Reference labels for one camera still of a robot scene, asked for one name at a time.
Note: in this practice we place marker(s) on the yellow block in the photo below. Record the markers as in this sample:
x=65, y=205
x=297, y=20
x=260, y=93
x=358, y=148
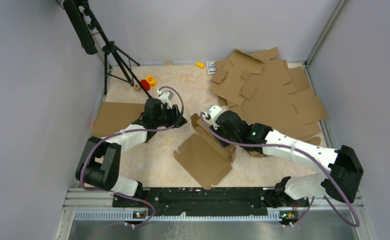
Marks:
x=200, y=64

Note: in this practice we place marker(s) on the aluminium frame rail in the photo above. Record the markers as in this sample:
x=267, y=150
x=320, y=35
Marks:
x=85, y=205

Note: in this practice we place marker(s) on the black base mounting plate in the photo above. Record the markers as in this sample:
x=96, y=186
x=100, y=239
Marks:
x=215, y=202

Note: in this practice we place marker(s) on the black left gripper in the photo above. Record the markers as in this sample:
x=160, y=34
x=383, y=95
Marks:
x=174, y=113

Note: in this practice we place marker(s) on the playing card box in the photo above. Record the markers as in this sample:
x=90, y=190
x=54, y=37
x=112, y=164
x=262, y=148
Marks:
x=211, y=67

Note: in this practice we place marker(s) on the folded closed cardboard box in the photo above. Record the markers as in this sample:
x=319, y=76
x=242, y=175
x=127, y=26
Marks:
x=115, y=116

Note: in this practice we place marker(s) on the orange round toy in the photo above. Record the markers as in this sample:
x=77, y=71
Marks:
x=151, y=81

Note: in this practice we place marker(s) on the cardboard sheet pile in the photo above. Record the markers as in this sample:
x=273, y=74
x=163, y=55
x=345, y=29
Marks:
x=261, y=88

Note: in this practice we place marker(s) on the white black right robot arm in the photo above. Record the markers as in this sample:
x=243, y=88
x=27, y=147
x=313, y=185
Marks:
x=337, y=172

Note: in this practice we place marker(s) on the small wooden cube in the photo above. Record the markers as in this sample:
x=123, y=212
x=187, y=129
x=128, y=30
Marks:
x=137, y=88

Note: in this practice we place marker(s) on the cardboard box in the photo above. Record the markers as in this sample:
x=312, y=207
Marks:
x=115, y=116
x=203, y=157

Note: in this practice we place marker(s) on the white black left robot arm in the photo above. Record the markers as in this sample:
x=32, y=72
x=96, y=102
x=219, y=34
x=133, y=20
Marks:
x=99, y=164

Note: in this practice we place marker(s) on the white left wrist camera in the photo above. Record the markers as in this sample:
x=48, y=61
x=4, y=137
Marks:
x=165, y=97

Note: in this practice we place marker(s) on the black camera tripod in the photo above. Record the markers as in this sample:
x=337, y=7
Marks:
x=87, y=27

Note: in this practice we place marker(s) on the red round toy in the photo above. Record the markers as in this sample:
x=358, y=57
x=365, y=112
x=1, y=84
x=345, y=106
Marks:
x=145, y=84

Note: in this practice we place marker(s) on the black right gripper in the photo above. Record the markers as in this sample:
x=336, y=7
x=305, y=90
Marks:
x=224, y=144

